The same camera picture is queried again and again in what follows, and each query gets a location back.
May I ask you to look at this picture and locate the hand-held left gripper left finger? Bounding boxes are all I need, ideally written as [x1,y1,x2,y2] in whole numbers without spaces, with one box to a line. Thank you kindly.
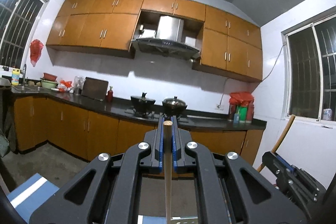
[29,116,165,224]

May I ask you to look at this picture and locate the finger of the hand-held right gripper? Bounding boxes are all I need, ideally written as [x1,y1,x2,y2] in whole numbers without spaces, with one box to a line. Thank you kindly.
[274,154,301,174]
[262,151,292,189]

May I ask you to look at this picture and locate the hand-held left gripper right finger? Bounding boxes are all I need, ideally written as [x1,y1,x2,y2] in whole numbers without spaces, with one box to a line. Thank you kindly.
[171,116,307,224]

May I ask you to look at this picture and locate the wooden chopstick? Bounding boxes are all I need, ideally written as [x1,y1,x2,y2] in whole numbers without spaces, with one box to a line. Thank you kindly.
[256,114,296,172]
[163,121,173,224]

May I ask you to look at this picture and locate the black pot with lid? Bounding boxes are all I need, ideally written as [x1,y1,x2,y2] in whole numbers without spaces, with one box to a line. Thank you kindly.
[162,96,188,116]

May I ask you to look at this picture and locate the gas stove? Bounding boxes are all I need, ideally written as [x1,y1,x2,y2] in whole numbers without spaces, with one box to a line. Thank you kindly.
[125,107,184,120]

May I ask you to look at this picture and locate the black wok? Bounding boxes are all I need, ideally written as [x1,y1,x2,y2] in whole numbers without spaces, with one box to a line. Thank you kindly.
[130,92,156,112]

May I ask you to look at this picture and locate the green box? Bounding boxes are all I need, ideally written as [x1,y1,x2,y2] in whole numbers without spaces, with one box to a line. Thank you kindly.
[238,106,248,122]

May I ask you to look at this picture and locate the black kitchen countertop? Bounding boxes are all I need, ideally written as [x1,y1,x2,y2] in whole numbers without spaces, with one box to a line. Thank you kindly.
[10,85,267,131]

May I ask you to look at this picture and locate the red bag over bottles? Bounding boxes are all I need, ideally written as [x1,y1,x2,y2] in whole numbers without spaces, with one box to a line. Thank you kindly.
[229,92,255,107]

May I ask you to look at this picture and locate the dark wooden cutting board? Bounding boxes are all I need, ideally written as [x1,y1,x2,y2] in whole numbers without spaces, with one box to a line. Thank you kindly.
[81,77,109,101]

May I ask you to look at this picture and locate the wooden lower kitchen cabinets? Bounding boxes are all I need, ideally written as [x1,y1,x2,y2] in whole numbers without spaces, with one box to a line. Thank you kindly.
[13,97,264,165]

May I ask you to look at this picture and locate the wooden kitchen cabinets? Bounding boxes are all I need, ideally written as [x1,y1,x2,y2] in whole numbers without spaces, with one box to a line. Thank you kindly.
[13,97,264,165]
[46,0,263,83]

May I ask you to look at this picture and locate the large barred window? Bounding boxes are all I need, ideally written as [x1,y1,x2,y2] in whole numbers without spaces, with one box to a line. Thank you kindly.
[281,13,336,123]

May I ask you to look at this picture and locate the clear plastic bag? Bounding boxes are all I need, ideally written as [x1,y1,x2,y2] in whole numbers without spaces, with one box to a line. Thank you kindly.
[73,76,86,95]

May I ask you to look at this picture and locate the steel range hood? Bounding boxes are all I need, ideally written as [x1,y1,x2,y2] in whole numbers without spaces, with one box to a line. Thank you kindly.
[131,15,201,60]

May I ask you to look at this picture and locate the crumpled red plastic bag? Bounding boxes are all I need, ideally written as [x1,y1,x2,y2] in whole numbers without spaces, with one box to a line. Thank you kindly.
[58,80,73,92]

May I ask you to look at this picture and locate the green basin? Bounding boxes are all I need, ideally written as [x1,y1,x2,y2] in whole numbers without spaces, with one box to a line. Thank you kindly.
[41,78,58,89]

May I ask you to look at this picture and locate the wooden upper kitchen cabinets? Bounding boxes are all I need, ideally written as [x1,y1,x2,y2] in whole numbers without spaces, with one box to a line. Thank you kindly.
[46,0,263,83]

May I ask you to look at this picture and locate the hanging red plastic bag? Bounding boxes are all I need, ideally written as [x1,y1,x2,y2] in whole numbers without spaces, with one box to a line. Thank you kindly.
[30,39,44,68]

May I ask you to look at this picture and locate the yellow detergent bottle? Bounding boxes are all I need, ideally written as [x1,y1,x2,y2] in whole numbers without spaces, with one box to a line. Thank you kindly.
[11,68,21,86]

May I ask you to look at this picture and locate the narrow barred window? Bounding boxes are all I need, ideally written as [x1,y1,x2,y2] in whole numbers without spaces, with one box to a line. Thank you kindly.
[0,0,49,68]

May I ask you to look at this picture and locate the white wall cable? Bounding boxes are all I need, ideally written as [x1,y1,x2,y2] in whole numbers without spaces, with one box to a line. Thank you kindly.
[219,43,286,106]

